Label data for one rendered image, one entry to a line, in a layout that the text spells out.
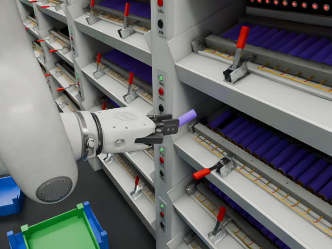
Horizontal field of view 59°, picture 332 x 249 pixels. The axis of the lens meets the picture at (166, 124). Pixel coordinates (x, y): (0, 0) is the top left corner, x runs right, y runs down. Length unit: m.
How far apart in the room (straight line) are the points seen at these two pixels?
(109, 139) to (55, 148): 0.13
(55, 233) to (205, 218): 0.57
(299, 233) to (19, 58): 0.48
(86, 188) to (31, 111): 1.11
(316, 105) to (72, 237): 0.91
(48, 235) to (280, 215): 0.81
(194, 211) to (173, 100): 0.31
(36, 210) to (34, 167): 1.03
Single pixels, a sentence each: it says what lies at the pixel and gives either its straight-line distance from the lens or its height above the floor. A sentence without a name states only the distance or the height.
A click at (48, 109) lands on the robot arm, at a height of 0.77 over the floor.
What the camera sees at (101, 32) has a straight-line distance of 1.00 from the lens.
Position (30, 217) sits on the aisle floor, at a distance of 1.40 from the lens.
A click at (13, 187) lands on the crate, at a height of 0.00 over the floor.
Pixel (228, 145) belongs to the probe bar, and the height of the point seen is 0.58.
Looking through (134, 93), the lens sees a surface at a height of 0.57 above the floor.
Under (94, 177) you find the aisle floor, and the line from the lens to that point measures 1.51.
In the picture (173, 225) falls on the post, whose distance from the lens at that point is 0.91.
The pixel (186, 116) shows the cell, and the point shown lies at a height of 0.64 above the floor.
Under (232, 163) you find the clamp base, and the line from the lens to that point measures 0.62.
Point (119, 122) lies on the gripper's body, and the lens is 0.51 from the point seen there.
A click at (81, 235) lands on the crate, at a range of 1.14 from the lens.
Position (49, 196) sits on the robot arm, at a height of 0.65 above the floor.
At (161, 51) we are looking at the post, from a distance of 0.68.
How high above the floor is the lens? 0.91
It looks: 28 degrees down
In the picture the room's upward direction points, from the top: straight up
